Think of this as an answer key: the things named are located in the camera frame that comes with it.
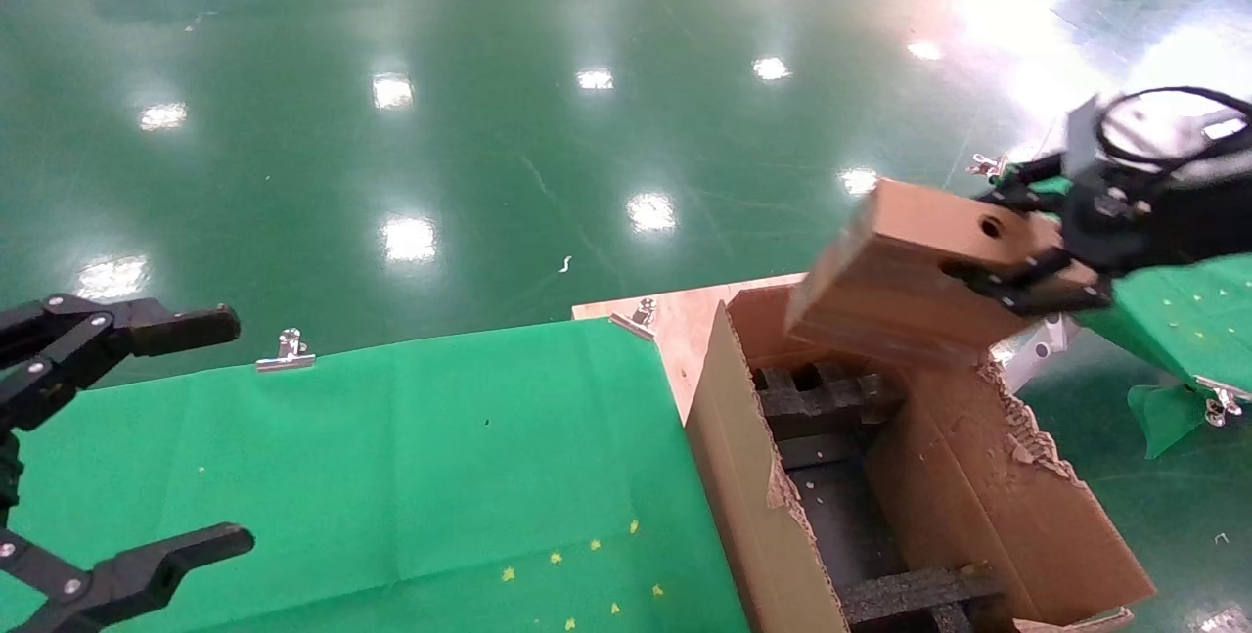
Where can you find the black flat foam pad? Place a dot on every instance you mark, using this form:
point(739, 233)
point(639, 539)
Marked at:
point(851, 516)

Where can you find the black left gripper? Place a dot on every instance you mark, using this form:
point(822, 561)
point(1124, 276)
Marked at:
point(8, 476)

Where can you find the large open brown carton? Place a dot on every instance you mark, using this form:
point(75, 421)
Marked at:
point(988, 506)

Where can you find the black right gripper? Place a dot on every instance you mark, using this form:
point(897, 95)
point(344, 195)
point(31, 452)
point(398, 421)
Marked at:
point(1154, 217)

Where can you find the green cloth with hanging corner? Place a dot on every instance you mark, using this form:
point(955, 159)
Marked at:
point(1184, 330)

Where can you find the silver metal binder clip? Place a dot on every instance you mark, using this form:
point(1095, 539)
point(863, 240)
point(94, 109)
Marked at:
point(638, 318)
point(988, 166)
point(289, 351)
point(1220, 403)

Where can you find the small brown cardboard box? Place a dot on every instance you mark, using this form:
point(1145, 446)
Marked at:
point(900, 281)

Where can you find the large green table cloth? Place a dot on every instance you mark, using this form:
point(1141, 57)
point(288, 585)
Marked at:
point(342, 467)

